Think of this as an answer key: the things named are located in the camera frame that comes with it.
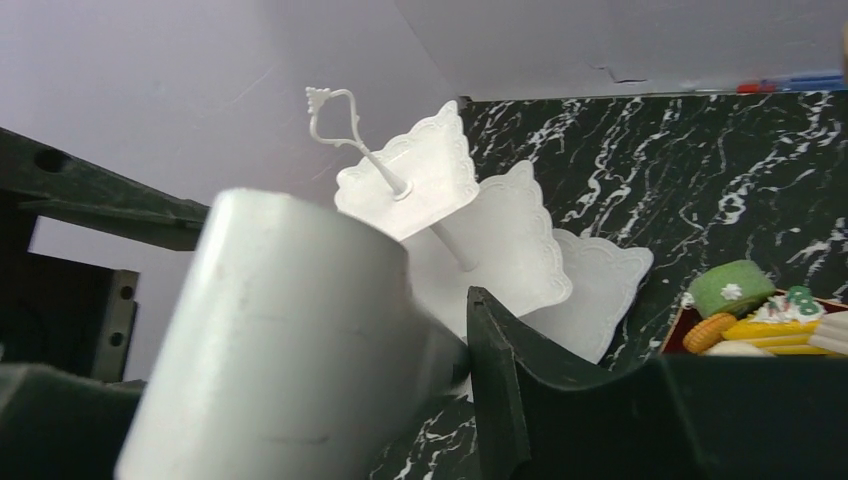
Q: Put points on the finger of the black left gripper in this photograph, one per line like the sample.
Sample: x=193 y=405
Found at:
x=161 y=271

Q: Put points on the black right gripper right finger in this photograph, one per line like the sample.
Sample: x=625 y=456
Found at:
x=542 y=412

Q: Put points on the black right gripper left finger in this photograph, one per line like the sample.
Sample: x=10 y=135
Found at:
x=56 y=425

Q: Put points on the metal serving tongs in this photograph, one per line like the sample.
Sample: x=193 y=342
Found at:
x=296 y=350

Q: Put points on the white three-tier cake stand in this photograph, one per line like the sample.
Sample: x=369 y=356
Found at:
x=421 y=189

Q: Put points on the white coconut ball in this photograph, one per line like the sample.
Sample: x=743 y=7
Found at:
x=736 y=349

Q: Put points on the round sandwich biscuit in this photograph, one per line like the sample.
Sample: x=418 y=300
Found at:
x=708 y=332

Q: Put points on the red dessert tray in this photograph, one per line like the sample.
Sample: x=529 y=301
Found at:
x=686 y=319

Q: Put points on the green swirl roll cake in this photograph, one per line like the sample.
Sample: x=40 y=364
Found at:
x=738 y=287

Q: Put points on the yellow decorated cake slice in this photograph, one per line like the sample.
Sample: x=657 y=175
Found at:
x=782 y=325

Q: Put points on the white triangle cake slice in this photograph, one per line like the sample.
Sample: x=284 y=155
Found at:
x=831 y=333

